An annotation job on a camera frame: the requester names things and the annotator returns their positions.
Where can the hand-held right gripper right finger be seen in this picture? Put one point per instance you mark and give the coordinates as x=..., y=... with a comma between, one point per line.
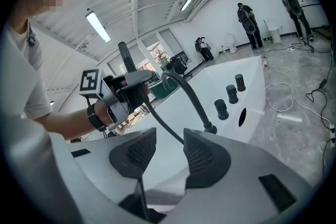
x=236, y=165

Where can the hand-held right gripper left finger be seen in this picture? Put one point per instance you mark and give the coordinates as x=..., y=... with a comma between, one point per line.
x=99, y=165

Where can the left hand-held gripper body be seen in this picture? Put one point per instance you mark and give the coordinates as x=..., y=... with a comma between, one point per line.
x=90, y=82

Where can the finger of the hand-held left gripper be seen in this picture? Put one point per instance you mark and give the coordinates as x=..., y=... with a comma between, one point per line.
x=139, y=77

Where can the black shower head with hose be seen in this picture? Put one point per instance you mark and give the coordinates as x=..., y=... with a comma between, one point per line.
x=127, y=57

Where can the person's left forearm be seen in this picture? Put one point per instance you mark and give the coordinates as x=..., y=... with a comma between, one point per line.
x=71, y=124

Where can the green round container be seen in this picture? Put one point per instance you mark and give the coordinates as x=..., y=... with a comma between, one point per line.
x=160, y=89

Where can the white bathtub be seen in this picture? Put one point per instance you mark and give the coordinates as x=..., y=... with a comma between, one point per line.
x=199, y=86

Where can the person's left hand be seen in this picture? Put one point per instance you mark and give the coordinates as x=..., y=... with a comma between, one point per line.
x=103, y=112

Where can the black wristwatch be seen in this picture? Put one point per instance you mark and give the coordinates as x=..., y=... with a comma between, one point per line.
x=94, y=118

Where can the black office chair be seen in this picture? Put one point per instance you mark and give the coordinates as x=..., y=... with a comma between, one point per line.
x=178, y=65

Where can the white ceiling light panel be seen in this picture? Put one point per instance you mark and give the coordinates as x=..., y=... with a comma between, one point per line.
x=98, y=26

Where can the black faucet knob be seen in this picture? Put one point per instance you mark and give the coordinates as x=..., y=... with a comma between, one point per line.
x=232, y=94
x=221, y=109
x=240, y=82

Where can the black curved faucet spout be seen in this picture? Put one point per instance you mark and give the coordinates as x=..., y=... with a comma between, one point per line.
x=195, y=103

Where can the black backpack rig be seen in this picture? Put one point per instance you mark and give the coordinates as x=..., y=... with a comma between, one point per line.
x=248, y=22
x=197, y=46

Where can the person's white shirt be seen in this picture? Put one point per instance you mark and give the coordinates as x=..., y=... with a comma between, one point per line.
x=21, y=68

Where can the white power strip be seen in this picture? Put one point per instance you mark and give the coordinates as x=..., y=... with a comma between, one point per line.
x=333, y=128

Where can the clear bottle red label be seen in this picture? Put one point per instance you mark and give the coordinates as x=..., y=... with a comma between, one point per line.
x=265, y=63

